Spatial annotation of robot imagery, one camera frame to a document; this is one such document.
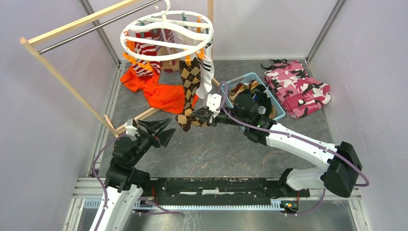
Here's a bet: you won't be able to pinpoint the white round clip hanger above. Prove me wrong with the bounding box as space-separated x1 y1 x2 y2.
120 0 215 62

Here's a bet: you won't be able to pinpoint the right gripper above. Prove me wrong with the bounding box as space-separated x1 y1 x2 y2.
191 106 248 127

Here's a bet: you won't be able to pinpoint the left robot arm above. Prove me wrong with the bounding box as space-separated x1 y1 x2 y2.
90 118 176 231

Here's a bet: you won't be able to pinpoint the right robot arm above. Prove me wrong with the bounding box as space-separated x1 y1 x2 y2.
191 94 369 198

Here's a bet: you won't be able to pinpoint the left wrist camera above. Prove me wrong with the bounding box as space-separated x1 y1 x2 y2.
125 118 139 137

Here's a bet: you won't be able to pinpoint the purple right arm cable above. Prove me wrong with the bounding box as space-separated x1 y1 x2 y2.
220 81 370 217

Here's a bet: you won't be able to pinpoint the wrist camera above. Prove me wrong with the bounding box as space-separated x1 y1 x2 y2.
125 118 139 137
204 93 222 114

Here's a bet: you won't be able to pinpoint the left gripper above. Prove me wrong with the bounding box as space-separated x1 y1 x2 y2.
129 117 176 166

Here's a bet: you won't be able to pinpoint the tan sock maroon toe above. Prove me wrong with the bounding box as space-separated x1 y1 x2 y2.
161 48 179 73

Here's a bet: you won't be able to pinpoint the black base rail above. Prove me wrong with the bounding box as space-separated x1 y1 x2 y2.
133 178 311 215

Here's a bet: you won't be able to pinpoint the brown argyle sock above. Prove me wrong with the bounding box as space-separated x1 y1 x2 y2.
175 109 209 132
179 58 201 114

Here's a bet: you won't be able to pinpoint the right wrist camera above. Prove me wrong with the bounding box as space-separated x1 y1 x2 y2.
204 93 222 114

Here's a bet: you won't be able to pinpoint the pink camouflage trousers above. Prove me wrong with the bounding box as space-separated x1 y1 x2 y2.
261 59 331 119

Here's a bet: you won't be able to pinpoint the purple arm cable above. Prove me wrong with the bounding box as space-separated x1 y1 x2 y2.
220 81 370 217
91 134 182 231

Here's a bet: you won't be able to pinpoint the black grey sock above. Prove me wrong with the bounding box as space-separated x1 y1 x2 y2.
250 84 277 119

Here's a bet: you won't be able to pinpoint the metal hanging rod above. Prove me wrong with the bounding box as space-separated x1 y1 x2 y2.
38 0 161 54

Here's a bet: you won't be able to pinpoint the orange cloth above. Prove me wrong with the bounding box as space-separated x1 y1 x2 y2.
120 66 185 115

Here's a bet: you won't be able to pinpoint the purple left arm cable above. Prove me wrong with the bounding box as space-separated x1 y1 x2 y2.
91 134 182 231

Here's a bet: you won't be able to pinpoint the light blue laundry basket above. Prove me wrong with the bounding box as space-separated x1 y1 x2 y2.
220 72 286 121

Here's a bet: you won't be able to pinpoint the red white striped sock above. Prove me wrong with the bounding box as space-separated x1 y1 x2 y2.
132 42 161 77

